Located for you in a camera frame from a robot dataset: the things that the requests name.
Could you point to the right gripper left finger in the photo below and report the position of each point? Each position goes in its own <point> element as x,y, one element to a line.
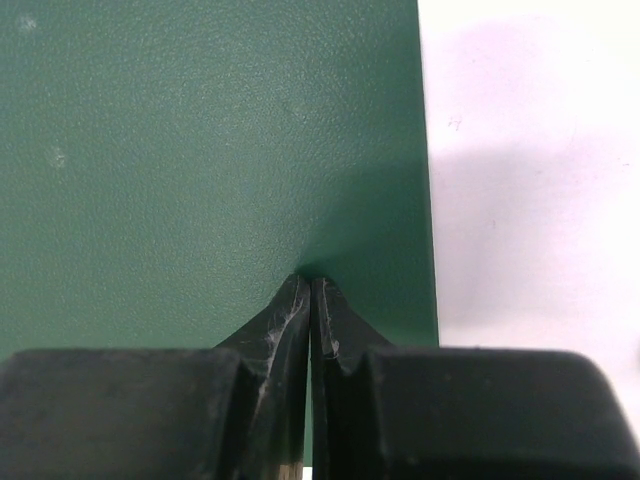
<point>233,411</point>

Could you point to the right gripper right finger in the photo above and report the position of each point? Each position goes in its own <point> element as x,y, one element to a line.
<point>383,411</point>

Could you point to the dark green placemat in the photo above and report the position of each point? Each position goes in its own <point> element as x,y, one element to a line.
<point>165,165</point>

